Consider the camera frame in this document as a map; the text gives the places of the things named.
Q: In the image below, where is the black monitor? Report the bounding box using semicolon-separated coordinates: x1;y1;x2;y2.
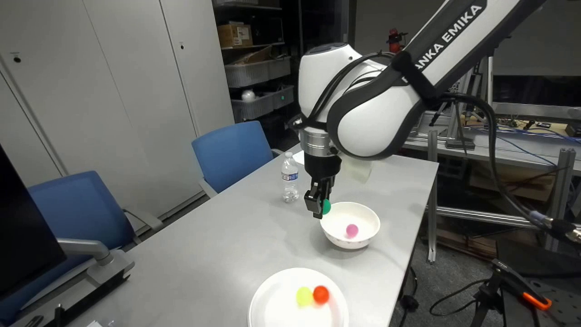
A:
0;144;68;297

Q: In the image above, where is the blue cable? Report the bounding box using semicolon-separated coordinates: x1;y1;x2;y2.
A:
470;125;581;168

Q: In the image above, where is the blue chair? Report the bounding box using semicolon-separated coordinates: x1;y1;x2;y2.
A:
0;170;164;326
192;120;284;198

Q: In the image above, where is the pale yellow paper piece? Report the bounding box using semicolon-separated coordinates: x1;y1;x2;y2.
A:
341;157;374;183

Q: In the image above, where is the clear plastic water bottle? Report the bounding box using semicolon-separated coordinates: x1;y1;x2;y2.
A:
281;152;300;203

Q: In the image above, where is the black cable with plug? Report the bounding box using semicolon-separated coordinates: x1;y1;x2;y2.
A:
398;266;421;327

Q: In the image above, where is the white bowl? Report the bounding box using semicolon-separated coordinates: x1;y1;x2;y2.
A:
320;201;381;250

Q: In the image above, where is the row of white cabinets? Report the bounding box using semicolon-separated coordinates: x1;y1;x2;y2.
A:
0;0;235;219

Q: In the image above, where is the white plastic basket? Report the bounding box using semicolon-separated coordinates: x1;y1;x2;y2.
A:
231;85;295;123
224;56;291;88

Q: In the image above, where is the thin black cable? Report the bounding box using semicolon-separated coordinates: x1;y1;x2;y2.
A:
429;278;490;317

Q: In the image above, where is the shelf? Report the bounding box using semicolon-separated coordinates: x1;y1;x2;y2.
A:
212;0;296;124

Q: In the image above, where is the cardboard box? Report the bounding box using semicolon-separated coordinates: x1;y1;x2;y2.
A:
217;24;254;49

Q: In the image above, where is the aluminium frame workbench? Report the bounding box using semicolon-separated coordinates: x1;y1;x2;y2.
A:
403;102;581;265

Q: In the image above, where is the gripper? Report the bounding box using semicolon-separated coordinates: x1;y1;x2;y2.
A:
303;154;342;220

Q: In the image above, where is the thick black cable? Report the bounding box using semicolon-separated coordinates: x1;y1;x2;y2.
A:
433;93;581;243

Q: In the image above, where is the white plate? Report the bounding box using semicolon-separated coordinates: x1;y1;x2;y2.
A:
248;268;350;327

